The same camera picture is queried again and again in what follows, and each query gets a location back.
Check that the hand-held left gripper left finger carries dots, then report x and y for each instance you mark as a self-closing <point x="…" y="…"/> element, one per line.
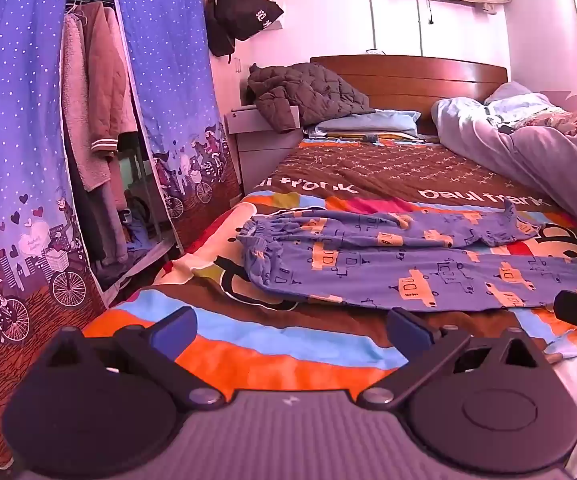
<point x="174" y="329"/>

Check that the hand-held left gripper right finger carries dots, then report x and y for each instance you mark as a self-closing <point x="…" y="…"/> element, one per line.
<point x="408" y="331"/>

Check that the blue car-print pants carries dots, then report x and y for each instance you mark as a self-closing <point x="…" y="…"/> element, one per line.
<point x="368" y="260"/>

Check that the colourful printed blanket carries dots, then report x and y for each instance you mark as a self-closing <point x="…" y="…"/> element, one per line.
<point x="278" y="330"/>

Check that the dark hanging trousers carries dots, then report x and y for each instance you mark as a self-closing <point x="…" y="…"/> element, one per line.
<point x="88" y="220"/>

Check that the grey duvet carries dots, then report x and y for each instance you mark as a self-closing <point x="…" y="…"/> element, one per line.
<point x="543" y="160"/>

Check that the white nightstand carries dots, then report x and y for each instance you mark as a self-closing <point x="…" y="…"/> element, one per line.
<point x="258" y="160"/>

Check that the folded colourful bedsheet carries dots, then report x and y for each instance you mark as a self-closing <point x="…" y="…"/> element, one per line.
<point x="348" y="136"/>

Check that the light blue pillow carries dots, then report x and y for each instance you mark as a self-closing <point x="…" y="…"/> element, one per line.
<point x="368" y="121"/>

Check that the pale blue pillow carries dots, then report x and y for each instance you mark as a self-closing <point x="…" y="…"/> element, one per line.
<point x="510" y="91"/>

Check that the pink fleece coat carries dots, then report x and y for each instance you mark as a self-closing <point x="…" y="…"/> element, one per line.
<point x="76" y="110"/>

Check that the wooden headboard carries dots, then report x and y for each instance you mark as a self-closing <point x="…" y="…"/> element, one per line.
<point x="418" y="80"/>

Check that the pink quilted jacket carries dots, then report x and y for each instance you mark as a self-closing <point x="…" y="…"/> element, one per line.
<point x="108" y="85"/>

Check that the brown quilted jacket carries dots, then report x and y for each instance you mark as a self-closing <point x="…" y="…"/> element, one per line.
<point x="303" y="92"/>

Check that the narrow blue dotted wardrobe curtain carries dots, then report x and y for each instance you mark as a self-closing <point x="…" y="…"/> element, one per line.
<point x="168" y="60"/>

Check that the wide blue dotted wardrobe curtain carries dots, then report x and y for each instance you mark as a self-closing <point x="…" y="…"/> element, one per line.
<point x="13" y="110"/>

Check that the black tote bag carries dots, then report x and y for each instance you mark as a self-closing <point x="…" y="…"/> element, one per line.
<point x="243" y="10"/>

